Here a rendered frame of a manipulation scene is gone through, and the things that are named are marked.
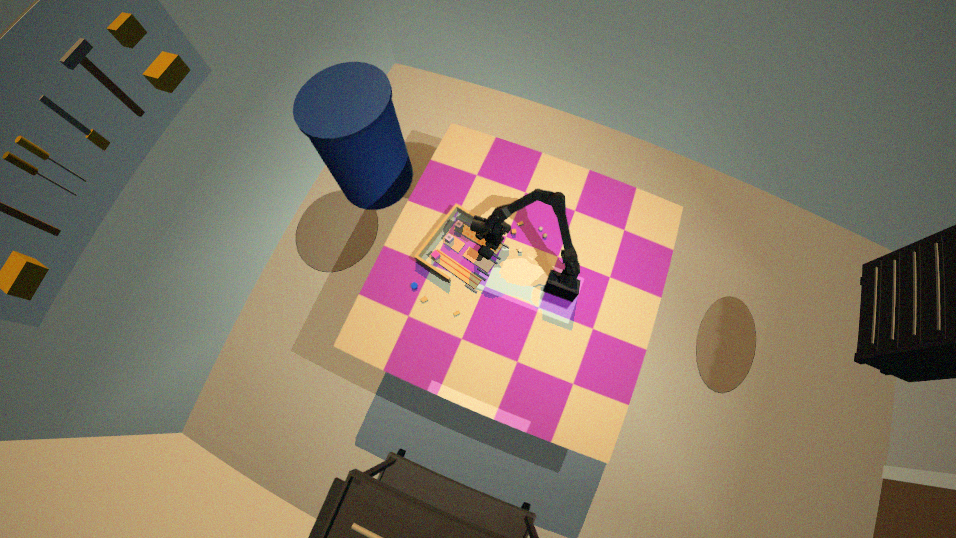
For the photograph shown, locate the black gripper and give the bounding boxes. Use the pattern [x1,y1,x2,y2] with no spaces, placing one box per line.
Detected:
[478,221,511,260]

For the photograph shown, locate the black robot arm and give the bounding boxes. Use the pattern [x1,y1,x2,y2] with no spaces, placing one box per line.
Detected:
[470,188,580,288]

